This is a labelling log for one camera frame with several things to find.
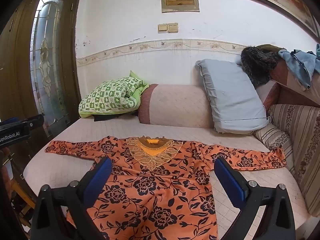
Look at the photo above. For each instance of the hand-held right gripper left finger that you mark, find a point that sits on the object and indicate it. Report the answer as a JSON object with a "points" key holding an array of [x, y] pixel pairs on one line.
{"points": [[100, 177]]}

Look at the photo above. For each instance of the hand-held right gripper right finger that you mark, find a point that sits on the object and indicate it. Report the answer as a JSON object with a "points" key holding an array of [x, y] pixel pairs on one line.
{"points": [[228, 180]]}

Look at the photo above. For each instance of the orange floral blouse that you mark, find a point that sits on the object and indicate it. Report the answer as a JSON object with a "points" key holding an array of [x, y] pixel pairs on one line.
{"points": [[155, 187]]}

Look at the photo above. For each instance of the pink quilted sofa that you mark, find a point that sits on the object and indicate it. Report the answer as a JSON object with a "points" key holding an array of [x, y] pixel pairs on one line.
{"points": [[62, 165]]}

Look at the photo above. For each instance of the striped floral cushion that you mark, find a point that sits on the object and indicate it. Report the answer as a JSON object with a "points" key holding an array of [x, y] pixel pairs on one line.
{"points": [[272, 137], [300, 142]]}

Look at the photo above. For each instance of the wooden door with glass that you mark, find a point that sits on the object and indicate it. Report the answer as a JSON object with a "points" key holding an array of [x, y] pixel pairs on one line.
{"points": [[15, 67]]}

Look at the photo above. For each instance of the wooden chair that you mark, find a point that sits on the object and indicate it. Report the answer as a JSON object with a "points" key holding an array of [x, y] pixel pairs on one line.
{"points": [[22, 197]]}

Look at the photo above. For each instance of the grey-blue pillow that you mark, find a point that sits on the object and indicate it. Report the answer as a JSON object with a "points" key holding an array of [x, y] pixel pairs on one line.
{"points": [[232, 97]]}

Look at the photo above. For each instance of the green checked blanket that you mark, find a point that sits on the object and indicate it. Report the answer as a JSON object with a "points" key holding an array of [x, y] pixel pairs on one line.
{"points": [[110, 95]]}

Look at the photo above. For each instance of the pink sofa bolster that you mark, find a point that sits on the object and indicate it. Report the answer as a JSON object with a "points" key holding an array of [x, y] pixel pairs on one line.
{"points": [[175, 107]]}

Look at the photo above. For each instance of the dark furry garment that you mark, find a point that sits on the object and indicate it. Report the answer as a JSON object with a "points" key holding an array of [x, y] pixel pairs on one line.
{"points": [[257, 65]]}

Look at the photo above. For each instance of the light blue cloth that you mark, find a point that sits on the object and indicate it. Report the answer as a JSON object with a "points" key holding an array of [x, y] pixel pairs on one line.
{"points": [[300, 65]]}

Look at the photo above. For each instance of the brown cloth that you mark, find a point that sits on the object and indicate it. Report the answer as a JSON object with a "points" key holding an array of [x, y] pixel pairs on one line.
{"points": [[271, 48]]}

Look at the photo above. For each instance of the framed wall plaque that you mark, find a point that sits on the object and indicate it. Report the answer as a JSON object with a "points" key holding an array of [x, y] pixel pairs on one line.
{"points": [[180, 0]]}

